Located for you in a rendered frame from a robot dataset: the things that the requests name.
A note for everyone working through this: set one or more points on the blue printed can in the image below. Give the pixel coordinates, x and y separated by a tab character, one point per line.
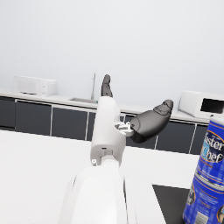
207	178

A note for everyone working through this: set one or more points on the steel kitchen sink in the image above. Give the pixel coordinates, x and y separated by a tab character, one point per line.
83	100

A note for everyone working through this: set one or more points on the dark kitchen counter cabinets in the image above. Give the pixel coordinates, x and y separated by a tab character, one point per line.
58	118

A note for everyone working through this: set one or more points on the silver sink faucet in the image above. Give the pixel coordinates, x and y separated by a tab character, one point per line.
93	86

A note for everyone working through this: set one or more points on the white microwave with solid door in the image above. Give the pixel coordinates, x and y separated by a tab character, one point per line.
34	85

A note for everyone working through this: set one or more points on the dark grey square mat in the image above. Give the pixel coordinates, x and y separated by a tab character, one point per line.
172	202

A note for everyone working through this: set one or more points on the white microwave with dark window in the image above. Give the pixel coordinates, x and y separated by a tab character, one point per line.
201	106

